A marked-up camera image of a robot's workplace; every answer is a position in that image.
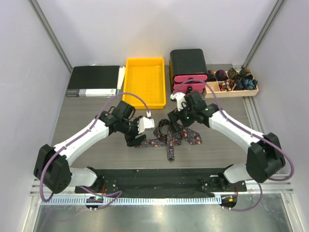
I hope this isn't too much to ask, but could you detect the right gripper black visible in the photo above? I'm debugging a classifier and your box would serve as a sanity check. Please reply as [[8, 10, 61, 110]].
[[168, 103, 197, 132]]

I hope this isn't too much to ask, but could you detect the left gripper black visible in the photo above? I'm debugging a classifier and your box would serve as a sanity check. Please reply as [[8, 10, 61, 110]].
[[119, 116, 146, 146]]

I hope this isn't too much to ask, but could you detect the dark patterned necktie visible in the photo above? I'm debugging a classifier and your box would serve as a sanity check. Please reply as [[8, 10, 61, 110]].
[[136, 119, 202, 162]]

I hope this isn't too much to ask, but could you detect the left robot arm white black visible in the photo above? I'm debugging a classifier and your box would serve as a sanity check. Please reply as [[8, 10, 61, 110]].
[[34, 101, 155, 194]]

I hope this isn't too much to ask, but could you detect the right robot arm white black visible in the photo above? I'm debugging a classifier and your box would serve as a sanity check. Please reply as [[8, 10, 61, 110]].
[[168, 91, 286, 191]]

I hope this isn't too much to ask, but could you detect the wooden compartment box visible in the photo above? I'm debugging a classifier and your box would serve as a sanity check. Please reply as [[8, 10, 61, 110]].
[[204, 68, 259, 98]]

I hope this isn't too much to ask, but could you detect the black pink drawer unit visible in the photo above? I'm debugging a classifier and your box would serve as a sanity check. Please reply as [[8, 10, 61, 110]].
[[169, 48, 208, 93]]

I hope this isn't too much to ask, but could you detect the yellow plastic tray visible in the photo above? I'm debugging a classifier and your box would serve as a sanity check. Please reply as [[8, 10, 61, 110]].
[[123, 58, 166, 109]]

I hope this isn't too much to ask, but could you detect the rolled floral tie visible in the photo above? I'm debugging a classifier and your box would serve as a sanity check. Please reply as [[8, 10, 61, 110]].
[[219, 80, 233, 91]]

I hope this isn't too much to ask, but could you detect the rolled red patterned tie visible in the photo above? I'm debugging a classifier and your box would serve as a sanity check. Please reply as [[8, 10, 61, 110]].
[[215, 70, 228, 81]]

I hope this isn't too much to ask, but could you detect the black binder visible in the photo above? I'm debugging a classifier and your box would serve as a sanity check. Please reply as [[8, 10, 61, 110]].
[[66, 65, 122, 97]]

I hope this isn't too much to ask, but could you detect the white teal pen box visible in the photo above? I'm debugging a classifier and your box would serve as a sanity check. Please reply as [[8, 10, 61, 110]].
[[116, 66, 126, 94]]

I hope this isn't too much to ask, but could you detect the rolled navy tie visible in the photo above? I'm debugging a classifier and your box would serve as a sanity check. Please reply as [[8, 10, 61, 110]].
[[231, 77, 244, 91]]

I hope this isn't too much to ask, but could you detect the rolled brown patterned tie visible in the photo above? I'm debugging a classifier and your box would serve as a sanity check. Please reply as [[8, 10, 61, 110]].
[[227, 68, 241, 80]]

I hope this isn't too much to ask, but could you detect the rolled blue tie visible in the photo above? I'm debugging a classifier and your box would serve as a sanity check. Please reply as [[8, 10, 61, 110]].
[[241, 78, 258, 90]]

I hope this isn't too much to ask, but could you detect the rolled orange dark tie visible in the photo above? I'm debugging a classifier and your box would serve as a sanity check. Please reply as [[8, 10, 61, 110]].
[[239, 67, 253, 79]]

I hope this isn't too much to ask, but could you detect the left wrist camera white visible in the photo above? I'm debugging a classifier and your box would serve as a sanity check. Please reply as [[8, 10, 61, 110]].
[[138, 116, 155, 134]]

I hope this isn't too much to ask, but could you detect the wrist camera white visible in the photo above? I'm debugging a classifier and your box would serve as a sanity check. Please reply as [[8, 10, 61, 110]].
[[170, 92, 187, 111], [138, 116, 155, 134]]

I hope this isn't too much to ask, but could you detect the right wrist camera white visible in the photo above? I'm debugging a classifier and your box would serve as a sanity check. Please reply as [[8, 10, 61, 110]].
[[170, 92, 187, 111]]

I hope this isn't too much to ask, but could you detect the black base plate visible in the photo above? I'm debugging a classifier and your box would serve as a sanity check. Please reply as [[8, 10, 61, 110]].
[[74, 166, 247, 199]]

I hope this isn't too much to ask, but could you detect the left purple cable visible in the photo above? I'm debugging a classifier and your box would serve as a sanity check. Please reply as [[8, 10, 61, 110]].
[[39, 92, 152, 210]]

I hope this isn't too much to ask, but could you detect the purple cable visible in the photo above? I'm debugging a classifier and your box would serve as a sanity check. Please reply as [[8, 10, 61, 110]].
[[39, 92, 152, 210], [171, 79, 295, 213]]

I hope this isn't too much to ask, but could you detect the white slotted cable duct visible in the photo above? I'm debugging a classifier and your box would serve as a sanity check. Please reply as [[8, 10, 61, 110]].
[[43, 195, 222, 206]]

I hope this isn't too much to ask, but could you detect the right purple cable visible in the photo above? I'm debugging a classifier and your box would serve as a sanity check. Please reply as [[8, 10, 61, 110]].
[[171, 79, 295, 213]]

